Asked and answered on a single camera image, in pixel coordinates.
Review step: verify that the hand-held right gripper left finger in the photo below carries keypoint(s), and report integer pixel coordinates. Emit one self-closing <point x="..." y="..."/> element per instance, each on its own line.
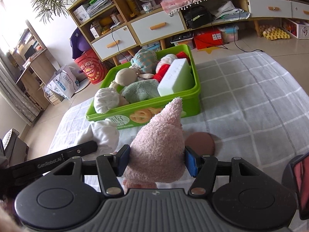
<point x="123" y="160"/>

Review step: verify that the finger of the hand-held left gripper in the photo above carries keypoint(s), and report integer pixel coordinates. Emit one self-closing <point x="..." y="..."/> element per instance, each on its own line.
<point x="82" y="149"/>

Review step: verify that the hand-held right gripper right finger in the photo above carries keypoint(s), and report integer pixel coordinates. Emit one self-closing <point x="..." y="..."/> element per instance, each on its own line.
<point x="192" y="162"/>

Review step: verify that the white soft cloth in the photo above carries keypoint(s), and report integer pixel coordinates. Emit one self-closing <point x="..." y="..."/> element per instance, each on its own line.
<point x="106" y="135"/>

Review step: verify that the pink plush toy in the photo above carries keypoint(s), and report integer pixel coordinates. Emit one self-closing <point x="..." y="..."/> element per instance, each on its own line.
<point x="157" y="145"/>

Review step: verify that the green plastic bin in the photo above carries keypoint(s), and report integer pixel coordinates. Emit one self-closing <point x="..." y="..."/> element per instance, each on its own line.
<point x="144" y="118"/>

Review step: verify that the white striped towel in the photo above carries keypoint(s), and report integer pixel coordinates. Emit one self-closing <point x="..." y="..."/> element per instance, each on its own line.
<point x="106" y="100"/>

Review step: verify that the green fluffy towel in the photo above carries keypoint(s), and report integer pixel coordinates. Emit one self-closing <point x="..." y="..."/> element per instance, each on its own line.
<point x="140" y="90"/>

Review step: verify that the beige rag doll teal dress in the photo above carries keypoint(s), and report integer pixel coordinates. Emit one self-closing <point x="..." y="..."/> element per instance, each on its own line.
<point x="125" y="76"/>

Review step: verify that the white foam block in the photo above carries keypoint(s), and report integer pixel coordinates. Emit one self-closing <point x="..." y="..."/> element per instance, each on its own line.
<point x="173" y="77"/>

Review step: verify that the red santa plush toy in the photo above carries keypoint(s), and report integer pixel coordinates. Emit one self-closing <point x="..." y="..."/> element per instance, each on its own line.
<point x="161" y="69"/>

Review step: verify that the brown round pad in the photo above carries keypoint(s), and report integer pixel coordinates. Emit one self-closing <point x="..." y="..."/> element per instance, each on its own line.
<point x="202" y="141"/>

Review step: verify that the white paper shopping bag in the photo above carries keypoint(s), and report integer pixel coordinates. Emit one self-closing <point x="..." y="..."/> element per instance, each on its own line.
<point x="62" y="83"/>

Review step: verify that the grey curtain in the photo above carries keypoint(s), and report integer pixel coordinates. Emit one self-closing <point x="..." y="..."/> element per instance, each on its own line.
<point x="17" y="94"/>

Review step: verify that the grey checked blanket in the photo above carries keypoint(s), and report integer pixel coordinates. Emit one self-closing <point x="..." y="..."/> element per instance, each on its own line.
<point x="241" y="101"/>

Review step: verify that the red printed bucket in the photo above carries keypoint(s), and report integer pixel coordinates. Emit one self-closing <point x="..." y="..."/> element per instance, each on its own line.
<point x="91" y="69"/>

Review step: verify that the wooden bookshelf desk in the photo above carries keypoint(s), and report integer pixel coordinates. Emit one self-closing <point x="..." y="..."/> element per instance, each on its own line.
<point x="29" y="62"/>

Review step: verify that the purple bag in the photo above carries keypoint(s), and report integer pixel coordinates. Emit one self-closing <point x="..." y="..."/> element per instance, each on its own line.
<point x="78" y="43"/>

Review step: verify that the black-framed phone screen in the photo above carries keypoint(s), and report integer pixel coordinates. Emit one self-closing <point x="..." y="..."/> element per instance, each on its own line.
<point x="300" y="181"/>

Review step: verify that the white cabinet drawer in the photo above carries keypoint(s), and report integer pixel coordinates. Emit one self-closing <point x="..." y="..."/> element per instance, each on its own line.
<point x="270" y="7"/>
<point x="300" y="11"/>
<point x="113" y="42"/>
<point x="158" y="27"/>

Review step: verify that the yellow star sticker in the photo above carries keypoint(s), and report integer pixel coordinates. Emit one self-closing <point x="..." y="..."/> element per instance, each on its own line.
<point x="210" y="50"/>

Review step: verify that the blue-lid clear storage box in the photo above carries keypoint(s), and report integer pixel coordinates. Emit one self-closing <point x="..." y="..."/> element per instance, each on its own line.
<point x="152" y="46"/>

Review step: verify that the black-lid clear storage box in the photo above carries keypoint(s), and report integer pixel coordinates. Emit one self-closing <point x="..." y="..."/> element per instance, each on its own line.
<point x="181" y="41"/>

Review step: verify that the red cardboard box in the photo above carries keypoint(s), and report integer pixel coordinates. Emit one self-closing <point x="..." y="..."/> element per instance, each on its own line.
<point x="207" y="38"/>

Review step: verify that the wooden shelf cabinet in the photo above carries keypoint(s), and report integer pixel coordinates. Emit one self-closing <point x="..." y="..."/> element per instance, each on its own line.
<point x="128" y="24"/>

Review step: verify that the white carton box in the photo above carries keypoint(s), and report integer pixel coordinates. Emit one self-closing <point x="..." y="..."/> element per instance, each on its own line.
<point x="80" y="13"/>

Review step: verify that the black box device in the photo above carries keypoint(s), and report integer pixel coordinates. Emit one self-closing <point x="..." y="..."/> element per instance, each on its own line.
<point x="198" y="17"/>

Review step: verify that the stack of papers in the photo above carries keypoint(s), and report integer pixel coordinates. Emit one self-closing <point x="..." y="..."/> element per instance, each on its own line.
<point x="100" y="4"/>

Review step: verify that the yellow egg tray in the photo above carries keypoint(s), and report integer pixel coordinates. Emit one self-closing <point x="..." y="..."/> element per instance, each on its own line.
<point x="275" y="33"/>

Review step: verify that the glass jar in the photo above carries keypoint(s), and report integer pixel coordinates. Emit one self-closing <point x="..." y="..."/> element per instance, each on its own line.
<point x="147" y="7"/>

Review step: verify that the pile of folded cloths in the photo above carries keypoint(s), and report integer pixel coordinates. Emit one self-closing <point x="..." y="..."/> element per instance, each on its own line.
<point x="230" y="9"/>

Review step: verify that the white and red box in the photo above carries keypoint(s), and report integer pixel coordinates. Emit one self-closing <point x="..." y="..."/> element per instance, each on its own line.
<point x="298" y="29"/>

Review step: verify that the low wooden tv cabinet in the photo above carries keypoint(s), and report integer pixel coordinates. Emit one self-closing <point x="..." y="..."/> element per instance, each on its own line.
<point x="268" y="7"/>

